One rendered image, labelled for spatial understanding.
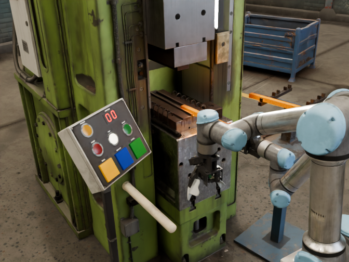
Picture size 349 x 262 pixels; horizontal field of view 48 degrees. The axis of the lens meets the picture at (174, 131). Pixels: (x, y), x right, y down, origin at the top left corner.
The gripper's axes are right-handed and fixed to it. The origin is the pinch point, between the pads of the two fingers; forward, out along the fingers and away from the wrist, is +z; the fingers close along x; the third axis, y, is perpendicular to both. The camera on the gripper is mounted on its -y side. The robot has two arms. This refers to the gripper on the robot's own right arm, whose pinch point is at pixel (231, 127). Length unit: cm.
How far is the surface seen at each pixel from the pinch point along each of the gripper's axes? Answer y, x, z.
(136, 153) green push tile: 1.2, -45.8, 9.7
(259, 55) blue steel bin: 74, 291, 257
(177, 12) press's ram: -51, -9, 27
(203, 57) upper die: -27.0, 5.6, 27.2
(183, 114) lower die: 2.3, -4.4, 32.0
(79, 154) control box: -9, -72, 8
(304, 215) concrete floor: 103, 86, 14
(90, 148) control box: -10, -67, 7
